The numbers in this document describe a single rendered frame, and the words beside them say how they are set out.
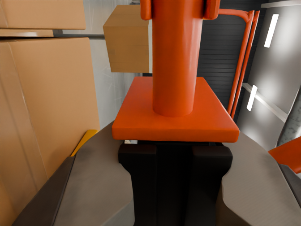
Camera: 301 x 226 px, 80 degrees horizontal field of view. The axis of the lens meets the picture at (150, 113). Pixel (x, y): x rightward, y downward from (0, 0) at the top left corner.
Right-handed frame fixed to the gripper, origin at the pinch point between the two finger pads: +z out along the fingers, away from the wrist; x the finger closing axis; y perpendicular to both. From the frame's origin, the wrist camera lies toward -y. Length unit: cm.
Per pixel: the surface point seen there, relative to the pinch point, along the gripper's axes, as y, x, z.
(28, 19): -6.2, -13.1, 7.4
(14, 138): 2.9, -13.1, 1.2
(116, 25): -1, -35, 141
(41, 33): 0, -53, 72
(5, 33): -1, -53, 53
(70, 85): 2.0, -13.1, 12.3
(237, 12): -21, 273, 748
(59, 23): -5.8, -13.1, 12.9
